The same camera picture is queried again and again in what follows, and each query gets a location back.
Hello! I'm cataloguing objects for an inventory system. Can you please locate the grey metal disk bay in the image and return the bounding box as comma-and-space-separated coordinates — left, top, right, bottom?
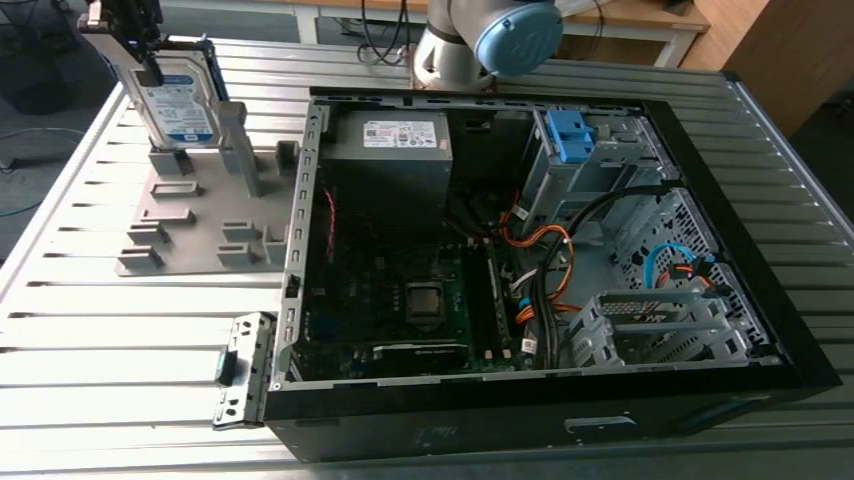
563, 288, 768, 369

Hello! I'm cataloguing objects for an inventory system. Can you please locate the black RAM slot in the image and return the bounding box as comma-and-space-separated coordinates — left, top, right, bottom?
466, 238, 499, 359

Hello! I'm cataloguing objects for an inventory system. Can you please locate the orange yellow wire bundle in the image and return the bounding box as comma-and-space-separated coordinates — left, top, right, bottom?
503, 224, 582, 326

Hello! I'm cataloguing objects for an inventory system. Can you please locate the blue floor cable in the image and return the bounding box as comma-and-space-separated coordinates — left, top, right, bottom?
0, 197, 39, 219

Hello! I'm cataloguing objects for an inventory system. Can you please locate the grey power supply unit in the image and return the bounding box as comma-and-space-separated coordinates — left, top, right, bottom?
317, 109, 456, 226

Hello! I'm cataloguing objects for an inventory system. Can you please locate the thin red wire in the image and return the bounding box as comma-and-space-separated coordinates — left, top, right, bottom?
321, 187, 339, 264

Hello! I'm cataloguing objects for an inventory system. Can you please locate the grey metal drive cage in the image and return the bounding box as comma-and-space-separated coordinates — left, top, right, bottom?
519, 109, 682, 236

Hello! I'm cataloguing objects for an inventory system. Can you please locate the blue data wire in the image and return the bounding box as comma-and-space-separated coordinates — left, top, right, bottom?
643, 241, 719, 290

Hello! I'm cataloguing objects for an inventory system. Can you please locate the orange disk power wire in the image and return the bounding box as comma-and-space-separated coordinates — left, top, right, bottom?
656, 264, 728, 301

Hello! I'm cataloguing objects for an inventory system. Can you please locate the brown wooden cabinet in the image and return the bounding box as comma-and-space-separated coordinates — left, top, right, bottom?
679, 0, 854, 139

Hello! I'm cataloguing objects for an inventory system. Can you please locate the grey parts rack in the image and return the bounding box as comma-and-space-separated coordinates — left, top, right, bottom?
112, 102, 301, 277

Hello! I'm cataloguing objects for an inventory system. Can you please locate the CPU socket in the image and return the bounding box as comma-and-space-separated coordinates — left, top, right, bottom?
399, 282, 447, 326

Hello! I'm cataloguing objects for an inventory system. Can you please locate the black graphics card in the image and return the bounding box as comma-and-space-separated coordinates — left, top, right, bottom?
369, 342, 472, 374

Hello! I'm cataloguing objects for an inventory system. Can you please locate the pale floor cable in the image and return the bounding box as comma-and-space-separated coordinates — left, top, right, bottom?
0, 127, 87, 174

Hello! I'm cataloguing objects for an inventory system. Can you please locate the black office chair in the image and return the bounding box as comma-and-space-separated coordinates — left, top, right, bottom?
0, 19, 88, 116

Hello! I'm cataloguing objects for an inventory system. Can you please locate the dark green motherboard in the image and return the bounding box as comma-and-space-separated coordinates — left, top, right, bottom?
292, 234, 535, 376

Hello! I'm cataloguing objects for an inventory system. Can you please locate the white flat wire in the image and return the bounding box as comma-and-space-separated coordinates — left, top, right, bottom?
510, 267, 542, 301

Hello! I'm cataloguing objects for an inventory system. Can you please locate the thick black cable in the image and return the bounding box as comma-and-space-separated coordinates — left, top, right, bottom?
532, 184, 675, 369

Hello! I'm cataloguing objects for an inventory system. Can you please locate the black open PC case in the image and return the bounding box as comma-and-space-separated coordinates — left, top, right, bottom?
263, 85, 843, 464

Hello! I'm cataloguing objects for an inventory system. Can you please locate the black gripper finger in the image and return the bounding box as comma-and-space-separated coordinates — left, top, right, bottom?
136, 42, 167, 87

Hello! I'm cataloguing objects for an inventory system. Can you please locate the hard disk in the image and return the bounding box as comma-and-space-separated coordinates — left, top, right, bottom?
79, 29, 228, 151

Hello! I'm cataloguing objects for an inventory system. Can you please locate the grey metal side bracket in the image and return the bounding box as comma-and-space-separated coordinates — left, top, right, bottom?
211, 310, 279, 430

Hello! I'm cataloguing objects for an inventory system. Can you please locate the wooden desk white frame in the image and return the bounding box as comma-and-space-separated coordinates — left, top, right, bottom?
292, 0, 712, 69

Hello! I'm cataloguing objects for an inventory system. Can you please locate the black hanging cable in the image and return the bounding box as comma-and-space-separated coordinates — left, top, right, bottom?
357, 0, 412, 65

